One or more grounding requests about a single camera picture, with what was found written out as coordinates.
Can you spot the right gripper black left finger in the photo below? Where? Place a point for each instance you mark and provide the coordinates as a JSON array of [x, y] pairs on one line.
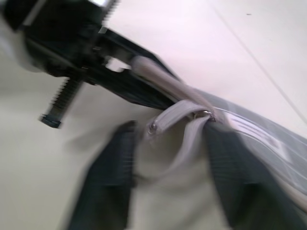
[[108, 182]]

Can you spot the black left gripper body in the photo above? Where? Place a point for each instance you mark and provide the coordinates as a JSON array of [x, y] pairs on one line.
[[62, 36]]

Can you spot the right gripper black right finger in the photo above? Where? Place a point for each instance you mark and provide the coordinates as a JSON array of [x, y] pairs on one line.
[[239, 187]]

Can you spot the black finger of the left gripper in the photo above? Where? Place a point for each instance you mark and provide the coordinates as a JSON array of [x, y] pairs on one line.
[[124, 88], [124, 45]]

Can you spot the grey grid zip pouch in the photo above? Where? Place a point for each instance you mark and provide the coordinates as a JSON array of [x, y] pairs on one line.
[[172, 167]]

